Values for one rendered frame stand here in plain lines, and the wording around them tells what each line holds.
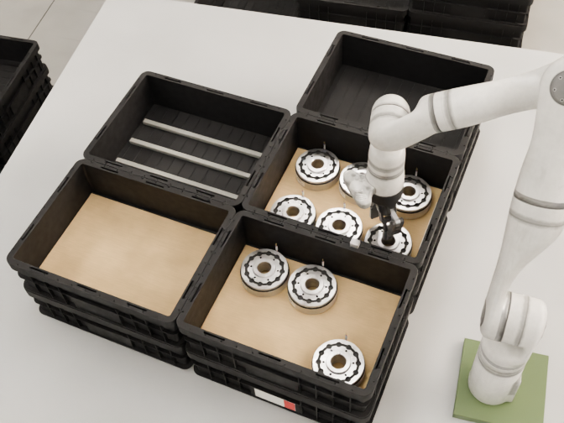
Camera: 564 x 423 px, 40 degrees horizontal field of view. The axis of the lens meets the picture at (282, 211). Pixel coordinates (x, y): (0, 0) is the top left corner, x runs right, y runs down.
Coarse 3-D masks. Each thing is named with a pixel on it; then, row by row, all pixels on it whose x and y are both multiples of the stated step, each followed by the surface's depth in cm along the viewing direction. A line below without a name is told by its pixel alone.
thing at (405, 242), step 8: (368, 232) 167; (376, 232) 167; (400, 232) 167; (408, 232) 167; (368, 240) 167; (376, 240) 166; (400, 240) 166; (408, 240) 166; (400, 248) 165; (408, 248) 164
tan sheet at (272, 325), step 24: (240, 264) 168; (240, 288) 165; (312, 288) 164; (360, 288) 163; (216, 312) 162; (240, 312) 161; (264, 312) 161; (288, 312) 161; (336, 312) 160; (360, 312) 160; (384, 312) 159; (240, 336) 158; (264, 336) 158; (288, 336) 158; (312, 336) 157; (336, 336) 157; (360, 336) 157; (384, 336) 156; (288, 360) 154; (360, 384) 151
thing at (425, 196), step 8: (408, 176) 176; (416, 176) 176; (416, 184) 175; (424, 184) 174; (424, 192) 173; (400, 200) 172; (416, 200) 172; (424, 200) 172; (400, 208) 171; (408, 208) 171; (416, 208) 170
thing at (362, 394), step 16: (272, 224) 162; (288, 224) 162; (224, 240) 160; (320, 240) 159; (336, 240) 159; (368, 256) 156; (384, 256) 156; (208, 272) 156; (416, 272) 153; (192, 304) 152; (400, 304) 151; (176, 320) 150; (400, 320) 149; (192, 336) 149; (208, 336) 147; (240, 352) 146; (256, 352) 145; (384, 352) 143; (288, 368) 143; (304, 368) 142; (320, 384) 142; (336, 384) 140; (368, 384) 140
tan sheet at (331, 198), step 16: (288, 176) 182; (288, 192) 179; (304, 192) 179; (320, 192) 178; (336, 192) 178; (432, 192) 177; (320, 208) 176; (352, 208) 175; (368, 208) 175; (432, 208) 174; (368, 224) 173; (416, 224) 172; (416, 240) 169
